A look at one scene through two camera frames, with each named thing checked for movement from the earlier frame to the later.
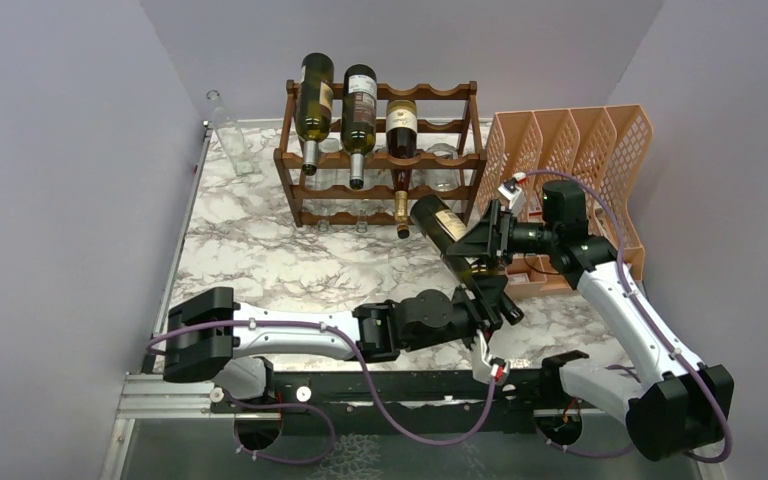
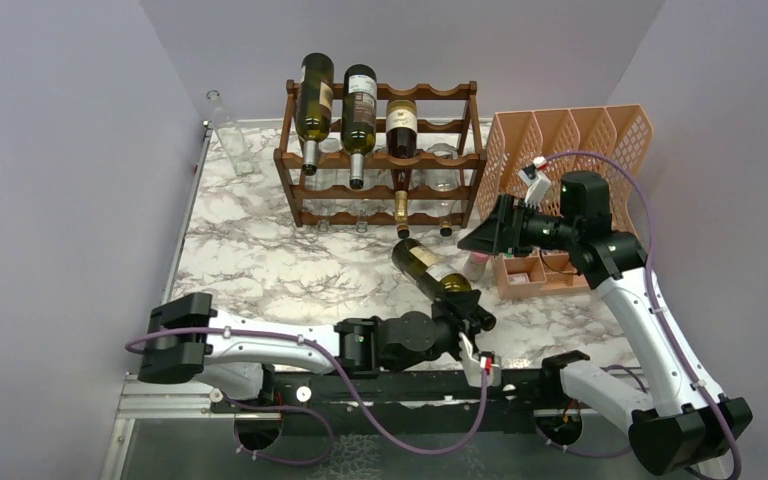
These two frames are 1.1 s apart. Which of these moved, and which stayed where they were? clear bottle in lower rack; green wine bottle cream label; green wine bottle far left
Moved: green wine bottle cream label
Stayed: green wine bottle far left; clear bottle in lower rack
